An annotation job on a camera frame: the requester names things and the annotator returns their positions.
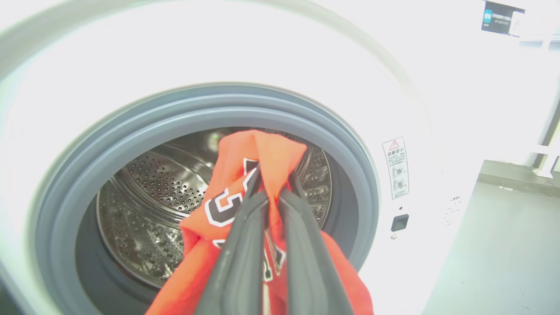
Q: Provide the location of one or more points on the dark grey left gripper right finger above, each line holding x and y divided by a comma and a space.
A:
306, 267

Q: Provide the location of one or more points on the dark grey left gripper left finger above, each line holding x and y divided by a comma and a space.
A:
240, 262

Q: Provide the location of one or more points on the red jersey with black numbers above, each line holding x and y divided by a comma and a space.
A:
262, 153

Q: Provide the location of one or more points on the white front-load washing machine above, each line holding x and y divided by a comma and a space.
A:
280, 57

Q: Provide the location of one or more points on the black door latch socket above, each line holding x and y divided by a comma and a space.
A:
399, 222

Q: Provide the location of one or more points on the perforated steel washer drum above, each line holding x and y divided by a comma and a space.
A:
148, 210

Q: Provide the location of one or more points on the white warning sticker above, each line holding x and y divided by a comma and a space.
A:
396, 168

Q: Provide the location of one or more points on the grey rubber door gasket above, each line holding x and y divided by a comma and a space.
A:
144, 122

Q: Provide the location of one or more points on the dark blue label sticker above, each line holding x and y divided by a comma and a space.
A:
498, 18

